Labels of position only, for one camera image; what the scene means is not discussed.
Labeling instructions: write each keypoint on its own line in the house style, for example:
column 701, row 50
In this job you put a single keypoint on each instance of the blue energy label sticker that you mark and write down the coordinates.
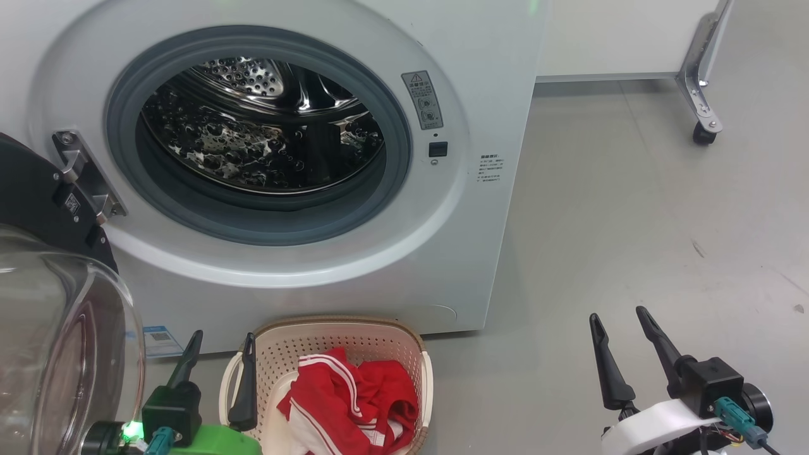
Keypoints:
column 161, row 341

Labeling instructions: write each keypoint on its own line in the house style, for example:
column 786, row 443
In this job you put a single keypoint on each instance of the stainless steel washing machine drum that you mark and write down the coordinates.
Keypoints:
column 221, row 151

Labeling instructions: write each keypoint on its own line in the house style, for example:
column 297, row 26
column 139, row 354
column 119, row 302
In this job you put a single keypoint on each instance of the white front-load washing machine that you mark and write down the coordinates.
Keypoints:
column 442, row 265

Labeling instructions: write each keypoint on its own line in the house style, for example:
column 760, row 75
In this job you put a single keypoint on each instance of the metal door hinge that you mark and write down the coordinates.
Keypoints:
column 85, row 177

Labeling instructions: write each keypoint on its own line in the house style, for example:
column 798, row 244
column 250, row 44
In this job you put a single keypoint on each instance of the cream perforated laundry basket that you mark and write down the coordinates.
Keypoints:
column 379, row 344

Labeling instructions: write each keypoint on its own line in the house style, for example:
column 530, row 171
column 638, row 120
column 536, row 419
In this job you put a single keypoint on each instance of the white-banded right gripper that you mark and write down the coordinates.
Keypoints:
column 651, row 430

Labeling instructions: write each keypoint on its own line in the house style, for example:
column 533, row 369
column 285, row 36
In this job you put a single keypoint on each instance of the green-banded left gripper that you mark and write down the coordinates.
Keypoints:
column 227, row 442

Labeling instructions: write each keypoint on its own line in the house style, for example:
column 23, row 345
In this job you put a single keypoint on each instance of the round white filter cover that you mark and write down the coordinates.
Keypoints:
column 436, row 318

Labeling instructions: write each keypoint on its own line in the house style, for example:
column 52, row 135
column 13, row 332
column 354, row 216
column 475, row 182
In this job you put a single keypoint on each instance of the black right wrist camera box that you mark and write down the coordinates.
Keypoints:
column 711, row 382

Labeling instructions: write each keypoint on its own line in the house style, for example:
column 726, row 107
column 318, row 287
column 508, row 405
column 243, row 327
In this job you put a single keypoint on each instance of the black round glass washer door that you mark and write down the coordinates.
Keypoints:
column 38, row 189

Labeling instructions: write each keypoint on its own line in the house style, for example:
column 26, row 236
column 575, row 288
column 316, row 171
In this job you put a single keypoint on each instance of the white cabinet panel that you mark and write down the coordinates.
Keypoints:
column 607, row 38

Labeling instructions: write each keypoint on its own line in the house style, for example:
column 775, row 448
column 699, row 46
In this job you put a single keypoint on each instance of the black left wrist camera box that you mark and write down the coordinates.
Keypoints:
column 170, row 411

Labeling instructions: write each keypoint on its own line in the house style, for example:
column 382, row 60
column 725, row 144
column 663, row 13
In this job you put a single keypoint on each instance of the red and white garment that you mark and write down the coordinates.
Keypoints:
column 341, row 404

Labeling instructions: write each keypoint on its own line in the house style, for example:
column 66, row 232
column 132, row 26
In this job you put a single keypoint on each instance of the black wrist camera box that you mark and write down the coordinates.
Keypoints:
column 711, row 382
column 170, row 411

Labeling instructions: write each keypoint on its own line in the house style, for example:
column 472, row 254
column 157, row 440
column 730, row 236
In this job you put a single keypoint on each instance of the grey warning sticker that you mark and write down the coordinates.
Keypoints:
column 422, row 100

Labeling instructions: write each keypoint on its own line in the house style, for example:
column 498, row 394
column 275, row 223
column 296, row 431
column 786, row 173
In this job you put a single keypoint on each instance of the grey metal cart leg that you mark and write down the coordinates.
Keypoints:
column 698, row 82

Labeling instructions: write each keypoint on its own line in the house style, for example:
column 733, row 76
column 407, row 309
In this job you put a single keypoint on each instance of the black caster wheel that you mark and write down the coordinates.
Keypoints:
column 704, row 134

